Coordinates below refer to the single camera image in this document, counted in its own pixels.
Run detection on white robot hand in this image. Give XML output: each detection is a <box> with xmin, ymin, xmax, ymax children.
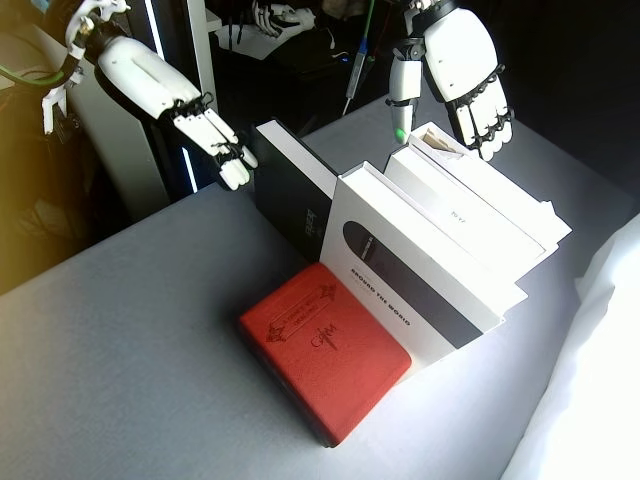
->
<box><xmin>385</xmin><ymin>5</ymin><xmax>516</xmax><ymax>162</ymax></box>
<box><xmin>96</xmin><ymin>35</ymin><xmax>260</xmax><ymax>192</ymax></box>

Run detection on black LET IT BE book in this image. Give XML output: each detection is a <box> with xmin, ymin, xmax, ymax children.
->
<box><xmin>249</xmin><ymin>118</ymin><xmax>342</xmax><ymax>265</ymax></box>

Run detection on white FASHIONINDIA book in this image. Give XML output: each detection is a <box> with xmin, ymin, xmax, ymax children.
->
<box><xmin>405</xmin><ymin>122</ymin><xmax>561</xmax><ymax>251</ymax></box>

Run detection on red embossed book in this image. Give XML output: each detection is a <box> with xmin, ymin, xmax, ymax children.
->
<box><xmin>237</xmin><ymin>262</ymin><xmax>414</xmax><ymax>449</ymax></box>

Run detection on white and black column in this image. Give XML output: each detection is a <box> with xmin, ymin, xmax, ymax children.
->
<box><xmin>64</xmin><ymin>0</ymin><xmax>219</xmax><ymax>206</ymax></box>

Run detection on white sheet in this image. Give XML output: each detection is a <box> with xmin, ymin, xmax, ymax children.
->
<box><xmin>206</xmin><ymin>10</ymin><xmax>282</xmax><ymax>62</ymax></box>

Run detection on spare white robot hand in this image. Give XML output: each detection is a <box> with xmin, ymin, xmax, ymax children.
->
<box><xmin>252</xmin><ymin>0</ymin><xmax>317</xmax><ymax>37</ymax></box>

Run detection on black case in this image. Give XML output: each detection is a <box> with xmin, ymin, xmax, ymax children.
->
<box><xmin>272</xmin><ymin>29</ymin><xmax>352</xmax><ymax>82</ymax></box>

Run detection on grey table cloth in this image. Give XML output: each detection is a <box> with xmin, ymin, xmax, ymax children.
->
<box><xmin>0</xmin><ymin>92</ymin><xmax>640</xmax><ymax>480</ymax></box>

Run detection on white cloth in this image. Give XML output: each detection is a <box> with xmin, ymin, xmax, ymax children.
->
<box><xmin>499</xmin><ymin>214</ymin><xmax>640</xmax><ymax>480</ymax></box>

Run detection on green cable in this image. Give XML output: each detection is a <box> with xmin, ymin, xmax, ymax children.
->
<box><xmin>0</xmin><ymin>63</ymin><xmax>67</xmax><ymax>87</ymax></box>
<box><xmin>360</xmin><ymin>0</ymin><xmax>377</xmax><ymax>57</ymax></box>

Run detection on white cable connector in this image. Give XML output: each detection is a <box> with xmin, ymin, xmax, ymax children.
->
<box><xmin>343</xmin><ymin>49</ymin><xmax>370</xmax><ymax>117</ymax></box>

